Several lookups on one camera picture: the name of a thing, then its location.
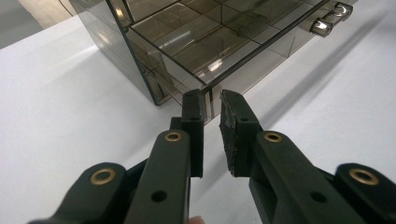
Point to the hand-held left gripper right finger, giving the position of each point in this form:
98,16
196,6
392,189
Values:
238,140

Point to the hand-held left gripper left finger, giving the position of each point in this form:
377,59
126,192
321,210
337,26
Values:
194,140

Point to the smoky transparent drawer cabinet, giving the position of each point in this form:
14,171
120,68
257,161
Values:
102,37

